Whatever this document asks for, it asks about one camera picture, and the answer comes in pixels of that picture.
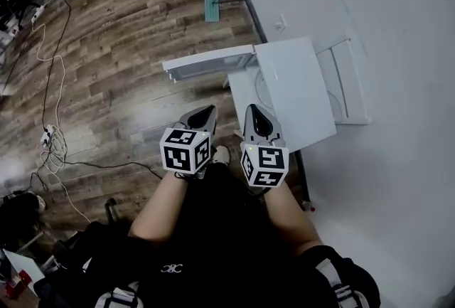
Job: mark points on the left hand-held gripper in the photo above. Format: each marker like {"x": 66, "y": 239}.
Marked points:
{"x": 177, "y": 153}

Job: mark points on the small red capped bottle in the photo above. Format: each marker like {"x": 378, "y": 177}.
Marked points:
{"x": 308, "y": 206}

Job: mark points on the person's right forearm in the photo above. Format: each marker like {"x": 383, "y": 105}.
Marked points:
{"x": 291, "y": 221}

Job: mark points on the person's black clothing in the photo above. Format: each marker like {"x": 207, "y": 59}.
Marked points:
{"x": 213, "y": 228}

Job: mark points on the white metal frame rack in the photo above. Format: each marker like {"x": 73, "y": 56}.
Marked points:
{"x": 355, "y": 86}

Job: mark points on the person's left forearm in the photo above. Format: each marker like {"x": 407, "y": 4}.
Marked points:
{"x": 156, "y": 210}

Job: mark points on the black rolling chair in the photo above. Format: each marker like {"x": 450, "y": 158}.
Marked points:
{"x": 111, "y": 210}

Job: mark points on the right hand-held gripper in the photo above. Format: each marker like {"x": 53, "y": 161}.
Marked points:
{"x": 270, "y": 160}

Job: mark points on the glass turntable plate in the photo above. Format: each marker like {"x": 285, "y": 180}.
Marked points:
{"x": 261, "y": 86}

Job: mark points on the white board panel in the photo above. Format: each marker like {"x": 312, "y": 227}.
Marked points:
{"x": 26, "y": 265}

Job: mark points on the person's white shoe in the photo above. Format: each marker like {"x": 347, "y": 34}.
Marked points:
{"x": 222, "y": 155}

